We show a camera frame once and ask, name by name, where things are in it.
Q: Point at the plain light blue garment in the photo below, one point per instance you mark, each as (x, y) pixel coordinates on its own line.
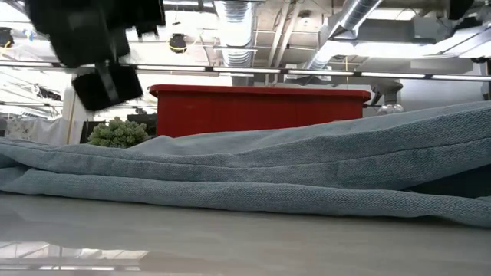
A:
(268, 172)

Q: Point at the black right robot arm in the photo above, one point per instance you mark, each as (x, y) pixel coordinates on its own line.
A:
(460, 7)

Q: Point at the red plastic laundry bin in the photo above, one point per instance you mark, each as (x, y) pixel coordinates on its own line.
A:
(261, 111)

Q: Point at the white standing column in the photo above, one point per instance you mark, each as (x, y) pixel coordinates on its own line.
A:
(69, 111)

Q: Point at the potted green artificial plant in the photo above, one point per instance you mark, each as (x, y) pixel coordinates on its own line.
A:
(119, 134)

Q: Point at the white draped cloth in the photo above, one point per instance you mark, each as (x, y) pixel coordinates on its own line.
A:
(42, 132)

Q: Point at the dark shelf unit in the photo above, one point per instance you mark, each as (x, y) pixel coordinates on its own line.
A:
(147, 122)

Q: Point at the long ceiling light bar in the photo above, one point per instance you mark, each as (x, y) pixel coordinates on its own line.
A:
(307, 71)

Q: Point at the clear spray bottle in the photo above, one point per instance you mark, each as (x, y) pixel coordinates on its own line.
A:
(389, 99)

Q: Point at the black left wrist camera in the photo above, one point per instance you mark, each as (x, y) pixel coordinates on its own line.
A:
(107, 90)

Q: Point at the black ceiling dome camera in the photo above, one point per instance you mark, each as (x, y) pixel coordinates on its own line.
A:
(5, 37)
(177, 43)

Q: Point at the silver corrugated air duct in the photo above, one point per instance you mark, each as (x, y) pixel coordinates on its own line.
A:
(236, 34)

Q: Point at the silver spiral air duct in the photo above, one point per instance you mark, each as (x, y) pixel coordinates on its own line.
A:
(345, 27)

